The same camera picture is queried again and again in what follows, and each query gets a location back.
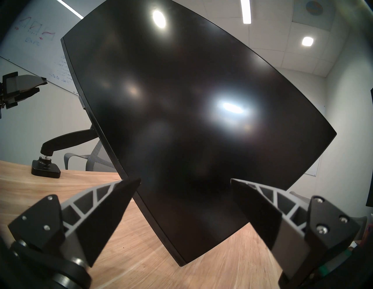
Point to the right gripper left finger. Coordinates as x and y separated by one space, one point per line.
96 215

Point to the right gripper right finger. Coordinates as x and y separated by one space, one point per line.
271 215

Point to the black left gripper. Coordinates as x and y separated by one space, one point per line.
2 99

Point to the curved black computer monitor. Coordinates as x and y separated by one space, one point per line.
189 116

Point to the grey mesh office chair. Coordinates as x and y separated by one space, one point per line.
96 158

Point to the whiteboard with handwriting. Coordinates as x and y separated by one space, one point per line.
43 43

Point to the recessed ceiling downlight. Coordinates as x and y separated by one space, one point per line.
307 41

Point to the linear ceiling light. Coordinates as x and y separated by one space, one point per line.
246 11

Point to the round ceiling speaker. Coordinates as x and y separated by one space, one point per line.
314 7

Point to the black monitor mount base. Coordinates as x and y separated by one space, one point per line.
45 169

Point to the large black wall screen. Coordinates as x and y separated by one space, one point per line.
370 198

